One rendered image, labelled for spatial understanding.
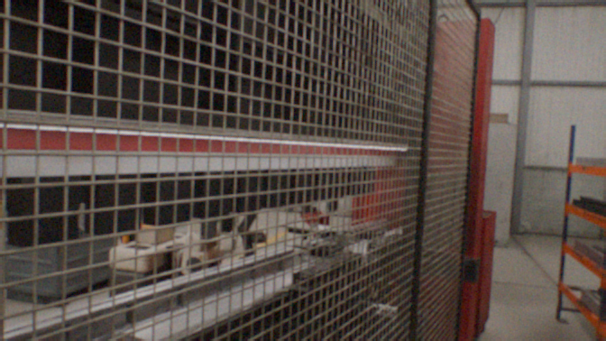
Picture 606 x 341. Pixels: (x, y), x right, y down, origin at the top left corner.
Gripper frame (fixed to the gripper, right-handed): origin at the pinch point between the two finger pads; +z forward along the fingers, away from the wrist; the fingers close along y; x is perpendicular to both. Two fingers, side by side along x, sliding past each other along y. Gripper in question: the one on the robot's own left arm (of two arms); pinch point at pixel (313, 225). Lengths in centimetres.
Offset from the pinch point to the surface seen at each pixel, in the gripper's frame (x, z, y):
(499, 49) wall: -90, -233, 729
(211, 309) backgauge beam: -36, 22, -128
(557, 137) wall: -112, -38, 761
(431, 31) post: -114, -26, -99
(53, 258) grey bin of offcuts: 242, -58, -1
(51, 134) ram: -35, -30, -158
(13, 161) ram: -32, -24, -167
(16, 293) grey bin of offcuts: 295, -45, -8
